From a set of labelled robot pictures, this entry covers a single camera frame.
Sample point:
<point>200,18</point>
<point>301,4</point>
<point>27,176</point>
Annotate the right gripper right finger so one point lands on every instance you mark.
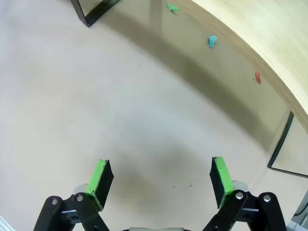
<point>222,185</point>

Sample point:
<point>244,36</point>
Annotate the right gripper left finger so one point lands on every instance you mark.
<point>101,185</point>

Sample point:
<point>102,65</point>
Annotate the red paper scrap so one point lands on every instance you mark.
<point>258,77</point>

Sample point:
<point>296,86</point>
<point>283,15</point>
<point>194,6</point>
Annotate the blue paper scrap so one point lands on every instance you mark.
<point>212,41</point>

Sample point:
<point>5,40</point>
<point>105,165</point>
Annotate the green paper scrap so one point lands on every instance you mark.
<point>172,6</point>

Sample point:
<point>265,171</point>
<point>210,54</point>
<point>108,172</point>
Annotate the wood shelf unit black frame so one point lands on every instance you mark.
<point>264,36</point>

